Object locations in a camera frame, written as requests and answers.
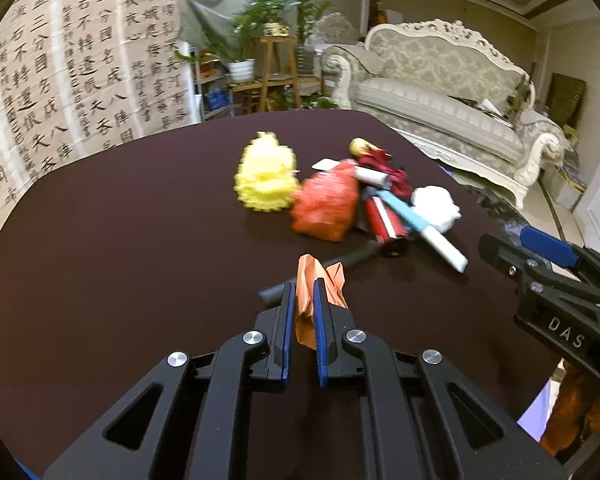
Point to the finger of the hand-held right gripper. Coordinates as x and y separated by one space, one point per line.
510 265
547 245

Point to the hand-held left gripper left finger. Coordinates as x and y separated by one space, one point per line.
287 332

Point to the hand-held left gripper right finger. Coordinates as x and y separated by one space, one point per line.
321 332

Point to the orange paper wrapper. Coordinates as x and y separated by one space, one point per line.
307 285

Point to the white tissue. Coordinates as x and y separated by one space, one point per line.
436 207

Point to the light blue tube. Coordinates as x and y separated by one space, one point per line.
415 221

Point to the red plastic bag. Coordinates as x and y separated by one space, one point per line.
325 205

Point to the red tube with black cap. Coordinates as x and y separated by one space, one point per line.
382 217

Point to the grey storage box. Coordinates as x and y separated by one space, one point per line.
565 182

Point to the black pen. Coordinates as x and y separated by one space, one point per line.
350 259

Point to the purple floor cloth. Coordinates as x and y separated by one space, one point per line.
535 410

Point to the dark framed board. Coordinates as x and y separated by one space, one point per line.
567 100

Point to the papers on sofa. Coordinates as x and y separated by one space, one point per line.
485 108

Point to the yellow fluffy cloth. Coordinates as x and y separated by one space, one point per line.
265 175

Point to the white small cylinder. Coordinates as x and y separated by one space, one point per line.
372 176

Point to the white paper slip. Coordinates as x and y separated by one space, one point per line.
324 164

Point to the ornate cream sofa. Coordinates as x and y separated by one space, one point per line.
430 105

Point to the small green plant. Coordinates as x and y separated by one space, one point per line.
320 103

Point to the metal shelf rack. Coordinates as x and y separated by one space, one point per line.
215 97

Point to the wooden plant stand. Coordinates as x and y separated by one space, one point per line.
280 72

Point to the plant in white pot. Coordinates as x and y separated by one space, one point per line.
241 70

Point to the ornate cream armchair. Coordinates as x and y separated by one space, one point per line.
340 57

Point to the small patterned pot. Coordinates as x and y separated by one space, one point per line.
276 28

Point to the tall green leafy plant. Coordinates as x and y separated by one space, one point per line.
307 15

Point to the grey hanging cloth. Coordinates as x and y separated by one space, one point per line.
220 0

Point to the calligraphy paper wall hanging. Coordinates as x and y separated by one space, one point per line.
80 70

